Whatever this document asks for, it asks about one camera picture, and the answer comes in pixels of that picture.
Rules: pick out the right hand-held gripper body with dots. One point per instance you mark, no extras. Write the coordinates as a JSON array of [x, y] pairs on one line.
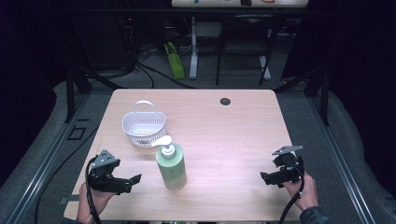
[[288, 169]]

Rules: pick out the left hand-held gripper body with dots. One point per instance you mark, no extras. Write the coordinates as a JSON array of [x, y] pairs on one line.
[[106, 180]]

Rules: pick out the green pump bottle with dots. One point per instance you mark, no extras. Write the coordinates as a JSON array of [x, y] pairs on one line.
[[172, 168]]

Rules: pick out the white plastic basket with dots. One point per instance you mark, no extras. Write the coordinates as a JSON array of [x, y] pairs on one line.
[[144, 129]]

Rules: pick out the person's left hand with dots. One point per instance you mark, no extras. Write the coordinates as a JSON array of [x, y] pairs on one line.
[[93, 202]]

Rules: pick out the person's right hand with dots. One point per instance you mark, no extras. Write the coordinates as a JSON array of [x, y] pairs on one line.
[[306, 193]]

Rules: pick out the black metal stand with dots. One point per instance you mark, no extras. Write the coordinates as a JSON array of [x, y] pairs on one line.
[[323, 96], [70, 93]]

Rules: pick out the dark round table grommet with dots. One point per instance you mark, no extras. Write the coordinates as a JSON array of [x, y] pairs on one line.
[[225, 101]]

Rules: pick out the green bag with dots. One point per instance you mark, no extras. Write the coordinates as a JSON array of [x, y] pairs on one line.
[[175, 62]]

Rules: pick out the white desk leg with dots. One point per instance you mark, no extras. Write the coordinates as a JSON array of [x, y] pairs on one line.
[[193, 56]]

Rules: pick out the black chair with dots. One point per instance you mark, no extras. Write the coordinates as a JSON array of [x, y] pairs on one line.
[[246, 28]]

